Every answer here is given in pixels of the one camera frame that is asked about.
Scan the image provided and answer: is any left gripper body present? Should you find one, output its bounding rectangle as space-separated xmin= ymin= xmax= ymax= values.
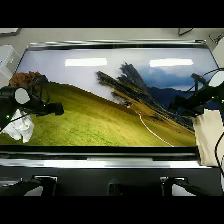
xmin=42 ymin=101 xmax=65 ymax=117

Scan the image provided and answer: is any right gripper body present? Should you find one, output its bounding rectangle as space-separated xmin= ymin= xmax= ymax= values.
xmin=169 ymin=94 xmax=198 ymax=118

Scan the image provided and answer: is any cream T-shirt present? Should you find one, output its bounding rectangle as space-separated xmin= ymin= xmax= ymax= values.
xmin=192 ymin=107 xmax=224 ymax=168

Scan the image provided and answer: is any white garment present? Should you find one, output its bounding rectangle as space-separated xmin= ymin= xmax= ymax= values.
xmin=1 ymin=109 xmax=35 ymax=144

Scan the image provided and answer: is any white box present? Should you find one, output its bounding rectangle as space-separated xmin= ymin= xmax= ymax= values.
xmin=0 ymin=44 xmax=22 ymax=82

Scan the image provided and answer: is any black cable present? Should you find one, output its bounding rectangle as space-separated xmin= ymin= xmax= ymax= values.
xmin=214 ymin=130 xmax=224 ymax=176

